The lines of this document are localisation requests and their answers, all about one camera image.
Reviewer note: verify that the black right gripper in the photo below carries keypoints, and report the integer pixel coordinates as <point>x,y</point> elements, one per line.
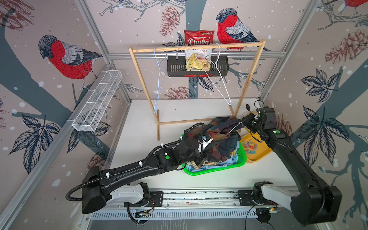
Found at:
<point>247,118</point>

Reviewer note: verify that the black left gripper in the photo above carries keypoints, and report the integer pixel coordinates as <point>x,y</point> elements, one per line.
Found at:
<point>201,160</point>

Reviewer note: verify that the white hanger of red shirt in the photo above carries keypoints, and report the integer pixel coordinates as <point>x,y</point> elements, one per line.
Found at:
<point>236,127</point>

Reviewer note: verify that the dark red plaid shirt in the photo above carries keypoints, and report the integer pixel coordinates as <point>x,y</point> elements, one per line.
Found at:
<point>220,149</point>

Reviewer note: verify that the teal clothespin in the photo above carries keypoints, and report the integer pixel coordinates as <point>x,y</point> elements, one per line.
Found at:
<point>250,152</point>

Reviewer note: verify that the light blue long-sleeve shirt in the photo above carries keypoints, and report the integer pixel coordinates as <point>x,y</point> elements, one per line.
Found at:
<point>227,162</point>

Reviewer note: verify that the white wire hanger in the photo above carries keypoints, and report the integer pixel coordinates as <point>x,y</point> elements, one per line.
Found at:
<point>160,79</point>

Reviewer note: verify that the yellow plaid flannel shirt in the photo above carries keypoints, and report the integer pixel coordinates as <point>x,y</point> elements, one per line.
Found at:
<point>199,165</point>

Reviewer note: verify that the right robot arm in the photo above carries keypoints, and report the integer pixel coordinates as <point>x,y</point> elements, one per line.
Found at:
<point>315,201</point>

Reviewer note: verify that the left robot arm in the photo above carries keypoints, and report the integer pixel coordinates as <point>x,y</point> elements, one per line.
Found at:
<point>98,186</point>

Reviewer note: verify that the long black spoon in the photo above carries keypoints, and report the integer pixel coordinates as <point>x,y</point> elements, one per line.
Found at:
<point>248,108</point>

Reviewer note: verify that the wooden clothes rack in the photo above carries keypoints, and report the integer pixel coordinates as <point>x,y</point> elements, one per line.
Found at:
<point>234,112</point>

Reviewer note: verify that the yellow plastic tray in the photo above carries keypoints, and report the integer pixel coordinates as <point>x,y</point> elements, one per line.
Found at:
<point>254,150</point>

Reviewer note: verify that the green perforated plastic tray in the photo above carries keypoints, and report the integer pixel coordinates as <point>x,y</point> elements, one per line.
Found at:
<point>243,161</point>

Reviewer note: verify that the red chips bag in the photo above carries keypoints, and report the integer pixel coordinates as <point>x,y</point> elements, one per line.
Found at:
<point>198,59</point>

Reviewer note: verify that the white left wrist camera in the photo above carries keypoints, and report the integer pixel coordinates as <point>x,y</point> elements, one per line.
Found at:
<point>206,139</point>

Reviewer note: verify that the black wall basket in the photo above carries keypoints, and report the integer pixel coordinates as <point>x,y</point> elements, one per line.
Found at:
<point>176,67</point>

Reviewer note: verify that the white wire mesh basket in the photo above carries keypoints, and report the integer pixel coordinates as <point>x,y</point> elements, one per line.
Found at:
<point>92,112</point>

